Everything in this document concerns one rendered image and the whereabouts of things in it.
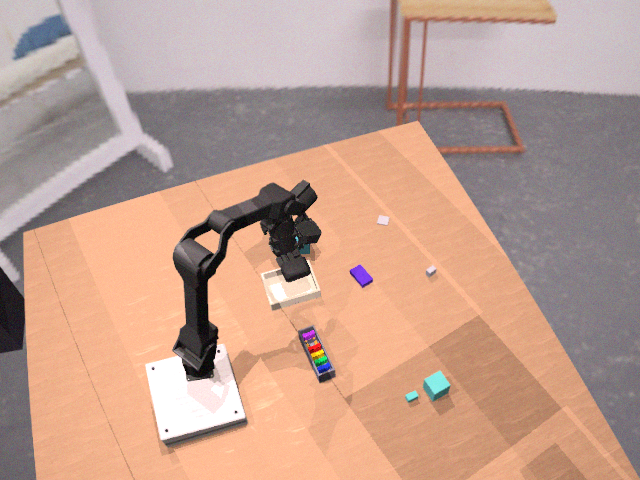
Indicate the light blue cube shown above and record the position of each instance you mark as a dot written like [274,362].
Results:
[436,386]

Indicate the light blue square block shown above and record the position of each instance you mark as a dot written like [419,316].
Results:
[306,249]

